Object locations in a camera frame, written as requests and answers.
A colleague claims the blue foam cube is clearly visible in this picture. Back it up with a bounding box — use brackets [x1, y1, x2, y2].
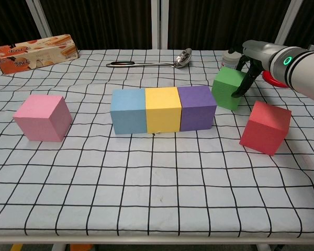
[110, 88, 147, 135]

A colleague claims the steel ladle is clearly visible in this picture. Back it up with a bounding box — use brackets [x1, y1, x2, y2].
[106, 48, 193, 69]

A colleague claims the pink foam cube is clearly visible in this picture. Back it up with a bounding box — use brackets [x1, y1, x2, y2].
[12, 94, 73, 143]

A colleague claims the grey table edge rail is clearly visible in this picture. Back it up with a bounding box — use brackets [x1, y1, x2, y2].
[0, 233, 314, 246]

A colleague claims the yellow foam cube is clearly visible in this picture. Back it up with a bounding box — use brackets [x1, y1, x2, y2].
[145, 86, 183, 134]

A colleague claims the purple foam cube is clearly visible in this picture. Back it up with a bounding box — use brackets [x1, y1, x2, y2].
[177, 85, 217, 131]

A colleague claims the green foam cube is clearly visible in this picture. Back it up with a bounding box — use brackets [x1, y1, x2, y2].
[211, 66, 248, 111]

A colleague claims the orange object under table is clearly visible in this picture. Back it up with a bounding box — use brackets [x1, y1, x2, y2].
[70, 244, 94, 251]

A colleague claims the orange biscuit box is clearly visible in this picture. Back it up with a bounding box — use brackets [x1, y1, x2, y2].
[0, 33, 81, 75]

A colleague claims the white black-grid tablecloth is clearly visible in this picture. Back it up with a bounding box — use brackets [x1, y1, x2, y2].
[0, 48, 314, 238]

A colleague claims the small white jar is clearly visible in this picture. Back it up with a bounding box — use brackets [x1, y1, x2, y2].
[221, 50, 241, 71]

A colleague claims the red foam cube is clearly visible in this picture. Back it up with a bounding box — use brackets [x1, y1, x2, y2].
[239, 100, 292, 157]

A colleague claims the red round plastic lid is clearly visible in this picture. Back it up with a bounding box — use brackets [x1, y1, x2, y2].
[261, 70, 291, 88]

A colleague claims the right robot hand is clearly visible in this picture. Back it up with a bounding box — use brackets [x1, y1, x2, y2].
[227, 39, 281, 99]

